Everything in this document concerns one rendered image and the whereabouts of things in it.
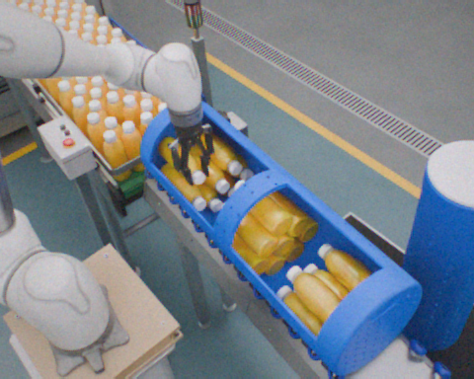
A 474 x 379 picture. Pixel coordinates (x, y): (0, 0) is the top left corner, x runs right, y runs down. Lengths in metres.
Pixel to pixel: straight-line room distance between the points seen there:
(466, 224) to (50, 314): 1.17
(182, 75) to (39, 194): 2.15
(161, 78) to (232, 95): 2.37
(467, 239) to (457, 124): 1.82
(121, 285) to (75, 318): 0.26
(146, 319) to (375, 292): 0.57
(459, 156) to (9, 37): 1.35
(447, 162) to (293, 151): 1.61
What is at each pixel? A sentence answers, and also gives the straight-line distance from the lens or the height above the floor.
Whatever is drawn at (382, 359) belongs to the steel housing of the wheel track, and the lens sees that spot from 1.51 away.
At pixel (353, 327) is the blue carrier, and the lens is 1.23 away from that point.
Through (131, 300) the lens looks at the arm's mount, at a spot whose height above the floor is 1.07.
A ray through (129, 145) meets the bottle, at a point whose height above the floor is 1.03.
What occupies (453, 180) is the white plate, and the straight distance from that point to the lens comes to 1.76.
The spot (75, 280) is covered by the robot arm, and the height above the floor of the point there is 1.31.
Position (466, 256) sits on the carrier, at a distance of 1.89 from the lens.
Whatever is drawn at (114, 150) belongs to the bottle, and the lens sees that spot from 1.89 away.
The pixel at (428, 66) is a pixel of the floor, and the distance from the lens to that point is 4.01.
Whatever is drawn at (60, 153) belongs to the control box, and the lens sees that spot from 1.86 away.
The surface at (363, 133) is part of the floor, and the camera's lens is 3.42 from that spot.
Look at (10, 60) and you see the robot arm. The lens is 0.93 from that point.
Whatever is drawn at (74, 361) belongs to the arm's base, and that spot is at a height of 1.07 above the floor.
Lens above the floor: 2.28
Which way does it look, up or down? 47 degrees down
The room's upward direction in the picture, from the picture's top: 7 degrees counter-clockwise
